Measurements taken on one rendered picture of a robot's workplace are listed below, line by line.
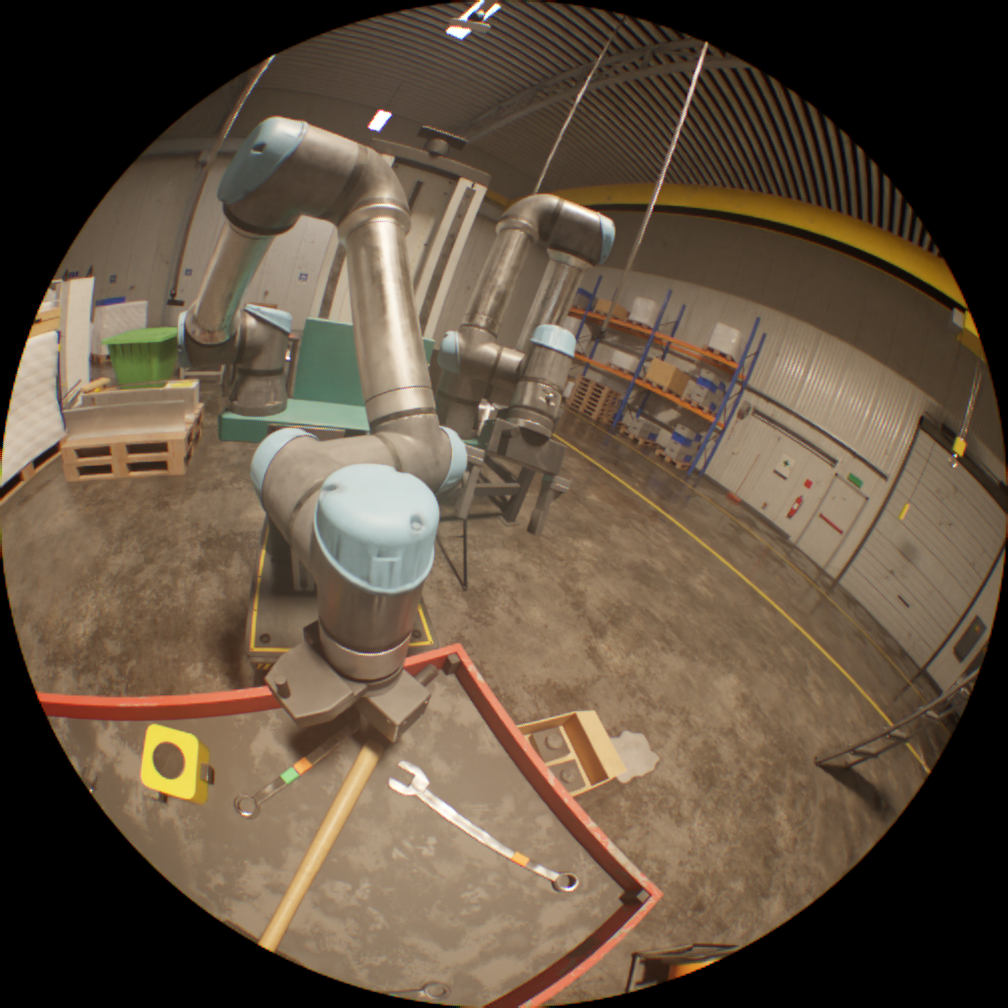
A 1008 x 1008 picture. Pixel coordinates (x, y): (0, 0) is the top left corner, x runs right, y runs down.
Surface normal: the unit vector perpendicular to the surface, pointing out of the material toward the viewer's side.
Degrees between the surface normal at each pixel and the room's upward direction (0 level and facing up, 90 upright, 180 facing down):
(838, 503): 90
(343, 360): 90
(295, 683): 0
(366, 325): 78
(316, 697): 0
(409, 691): 0
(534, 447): 67
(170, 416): 90
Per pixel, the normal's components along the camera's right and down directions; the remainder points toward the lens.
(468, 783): 0.33, -0.83
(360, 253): -0.26, 0.20
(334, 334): 0.40, 0.55
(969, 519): -0.77, 0.04
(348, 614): -0.08, 0.45
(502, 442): 0.44, 0.18
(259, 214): 0.14, 0.99
